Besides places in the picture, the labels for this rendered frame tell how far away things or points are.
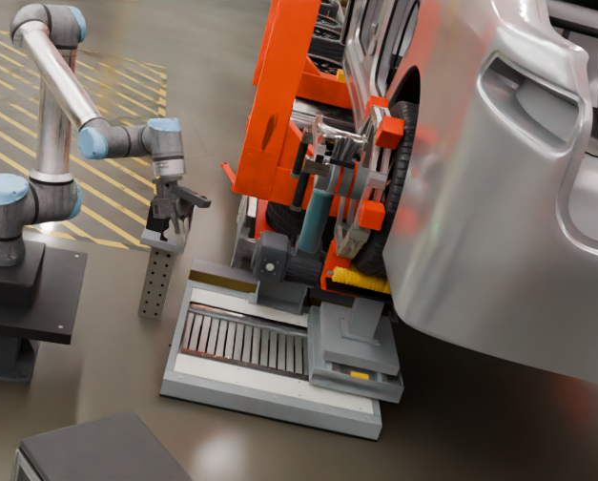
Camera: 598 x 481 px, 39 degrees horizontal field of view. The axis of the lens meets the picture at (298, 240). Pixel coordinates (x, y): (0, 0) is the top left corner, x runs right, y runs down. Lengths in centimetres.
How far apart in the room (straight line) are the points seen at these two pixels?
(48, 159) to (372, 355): 142
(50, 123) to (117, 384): 97
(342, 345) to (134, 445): 120
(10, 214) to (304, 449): 130
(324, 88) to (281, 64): 203
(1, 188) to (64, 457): 101
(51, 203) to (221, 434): 100
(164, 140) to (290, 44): 118
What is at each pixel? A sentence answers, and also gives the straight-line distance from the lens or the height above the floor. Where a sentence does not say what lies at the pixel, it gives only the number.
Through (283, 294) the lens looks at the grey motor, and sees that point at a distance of 382.
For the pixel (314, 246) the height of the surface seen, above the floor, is 51.
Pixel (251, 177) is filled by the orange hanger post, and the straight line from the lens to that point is 365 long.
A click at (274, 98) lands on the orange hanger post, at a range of 355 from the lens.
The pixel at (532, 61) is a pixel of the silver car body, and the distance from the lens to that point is 217.
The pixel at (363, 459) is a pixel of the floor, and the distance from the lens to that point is 318.
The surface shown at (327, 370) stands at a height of 17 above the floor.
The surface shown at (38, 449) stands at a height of 34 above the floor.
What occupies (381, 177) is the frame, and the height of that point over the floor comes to 97.
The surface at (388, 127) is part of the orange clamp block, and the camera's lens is 292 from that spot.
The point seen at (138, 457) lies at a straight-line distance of 238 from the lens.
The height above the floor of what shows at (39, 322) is 30.
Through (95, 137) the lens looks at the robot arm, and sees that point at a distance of 246.
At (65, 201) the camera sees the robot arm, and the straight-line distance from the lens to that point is 305.
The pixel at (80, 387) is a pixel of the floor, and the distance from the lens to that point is 317.
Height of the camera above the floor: 185
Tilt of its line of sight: 23 degrees down
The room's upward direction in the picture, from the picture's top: 16 degrees clockwise
